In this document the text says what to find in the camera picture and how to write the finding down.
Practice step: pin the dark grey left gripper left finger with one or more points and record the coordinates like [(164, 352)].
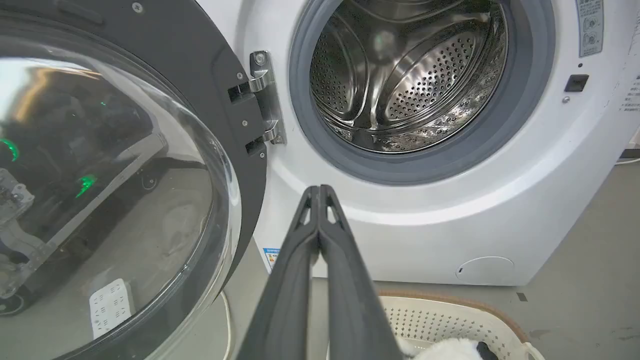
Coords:
[(287, 300)]

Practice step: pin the white power strip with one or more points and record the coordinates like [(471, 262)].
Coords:
[(110, 306)]

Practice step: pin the white black plush toy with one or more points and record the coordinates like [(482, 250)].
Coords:
[(445, 350)]

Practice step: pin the white front-load washing machine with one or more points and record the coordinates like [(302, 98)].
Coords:
[(500, 200)]

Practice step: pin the metal door hinge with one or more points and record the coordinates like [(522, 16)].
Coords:
[(267, 97)]

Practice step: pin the white perforated laundry basket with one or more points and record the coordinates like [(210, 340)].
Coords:
[(450, 320)]

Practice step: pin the washing machine glass door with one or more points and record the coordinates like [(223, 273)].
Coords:
[(125, 175)]

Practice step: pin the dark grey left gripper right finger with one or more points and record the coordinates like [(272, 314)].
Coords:
[(350, 300)]

